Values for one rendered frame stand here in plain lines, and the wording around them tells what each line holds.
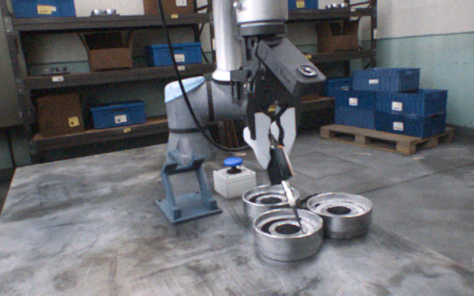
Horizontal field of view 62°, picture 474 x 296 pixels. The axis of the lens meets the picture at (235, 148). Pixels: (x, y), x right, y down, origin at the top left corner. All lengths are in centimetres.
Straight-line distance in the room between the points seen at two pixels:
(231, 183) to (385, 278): 38
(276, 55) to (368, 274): 31
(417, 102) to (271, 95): 371
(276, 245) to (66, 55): 412
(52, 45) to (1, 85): 64
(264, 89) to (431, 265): 33
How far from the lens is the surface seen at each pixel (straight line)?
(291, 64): 54
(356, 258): 61
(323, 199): 73
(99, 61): 403
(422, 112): 424
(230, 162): 84
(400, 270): 59
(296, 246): 58
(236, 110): 112
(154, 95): 468
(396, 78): 439
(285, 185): 60
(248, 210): 70
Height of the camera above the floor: 110
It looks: 14 degrees down
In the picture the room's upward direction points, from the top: 4 degrees counter-clockwise
